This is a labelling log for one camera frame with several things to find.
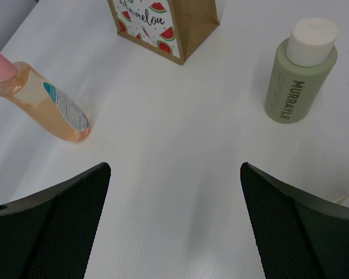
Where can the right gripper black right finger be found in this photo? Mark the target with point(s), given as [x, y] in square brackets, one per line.
[298, 235]

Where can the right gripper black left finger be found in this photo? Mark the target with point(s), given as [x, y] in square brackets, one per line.
[50, 234]

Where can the watermelon print canvas bag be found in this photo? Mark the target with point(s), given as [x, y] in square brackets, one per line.
[172, 29]

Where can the orange bottle pink cap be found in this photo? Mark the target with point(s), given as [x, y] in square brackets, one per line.
[46, 104]

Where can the green bottle white cap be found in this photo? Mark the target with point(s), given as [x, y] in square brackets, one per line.
[302, 64]

